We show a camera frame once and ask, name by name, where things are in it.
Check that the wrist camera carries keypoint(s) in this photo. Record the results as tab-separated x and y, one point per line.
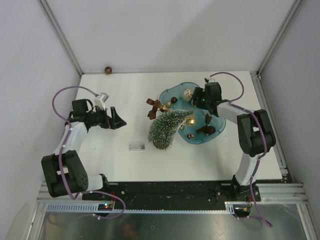
100	100
209	80

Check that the brown matte bauble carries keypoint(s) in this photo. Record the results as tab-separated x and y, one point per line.
108	70

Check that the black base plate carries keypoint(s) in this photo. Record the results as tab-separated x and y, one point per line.
176	195

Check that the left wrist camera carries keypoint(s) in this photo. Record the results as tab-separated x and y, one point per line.
100	100

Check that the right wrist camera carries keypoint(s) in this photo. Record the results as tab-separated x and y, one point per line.
209	80

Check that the clear battery box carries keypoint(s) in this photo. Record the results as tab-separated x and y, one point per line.
137	146

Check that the teal plastic tray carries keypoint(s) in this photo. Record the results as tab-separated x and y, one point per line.
218	123

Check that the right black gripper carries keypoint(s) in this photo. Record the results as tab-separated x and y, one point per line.
198	93

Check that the small dark red bauble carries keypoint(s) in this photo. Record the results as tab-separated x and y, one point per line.
173	100

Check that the brown ribbon bow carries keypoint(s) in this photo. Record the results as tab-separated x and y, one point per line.
204	129

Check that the large silver gold bauble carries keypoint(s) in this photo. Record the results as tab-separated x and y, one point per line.
187	95

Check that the small green christmas tree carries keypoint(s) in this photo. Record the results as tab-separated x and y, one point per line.
163	129

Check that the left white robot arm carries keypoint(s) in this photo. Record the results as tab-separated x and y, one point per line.
63	170

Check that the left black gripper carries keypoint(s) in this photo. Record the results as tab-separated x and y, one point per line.
114	122

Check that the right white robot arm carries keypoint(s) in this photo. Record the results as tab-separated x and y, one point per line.
255	133

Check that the small frosted pine cone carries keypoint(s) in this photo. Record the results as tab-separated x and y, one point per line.
190	136

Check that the gold faceted bauble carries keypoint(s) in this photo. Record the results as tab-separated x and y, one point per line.
191	121

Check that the brown ribbon bow garland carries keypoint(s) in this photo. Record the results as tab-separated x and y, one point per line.
156	106

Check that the small gold bauble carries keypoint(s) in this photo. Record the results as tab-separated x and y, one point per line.
168	104

